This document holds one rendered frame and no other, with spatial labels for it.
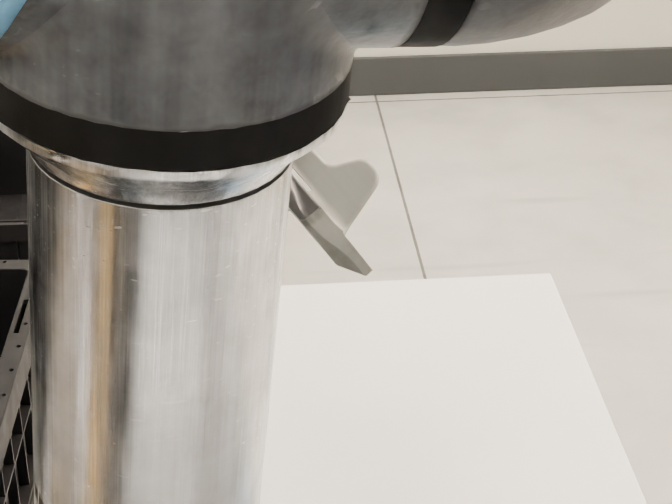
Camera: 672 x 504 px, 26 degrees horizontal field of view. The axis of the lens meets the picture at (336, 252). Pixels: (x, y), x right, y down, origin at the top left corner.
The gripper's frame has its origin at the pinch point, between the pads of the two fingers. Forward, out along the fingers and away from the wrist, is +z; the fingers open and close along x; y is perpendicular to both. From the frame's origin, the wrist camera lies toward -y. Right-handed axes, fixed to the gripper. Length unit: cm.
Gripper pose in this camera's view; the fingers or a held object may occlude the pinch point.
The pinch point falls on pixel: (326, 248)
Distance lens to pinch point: 100.6
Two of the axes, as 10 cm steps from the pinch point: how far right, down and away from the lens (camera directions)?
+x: -3.2, -3.0, 9.0
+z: 5.7, 7.0, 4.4
